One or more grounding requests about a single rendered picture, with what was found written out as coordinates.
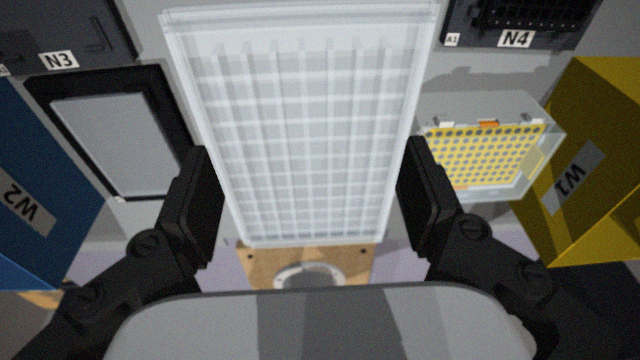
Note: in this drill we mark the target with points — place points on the yellow open-top bin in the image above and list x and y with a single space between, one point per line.
595 169

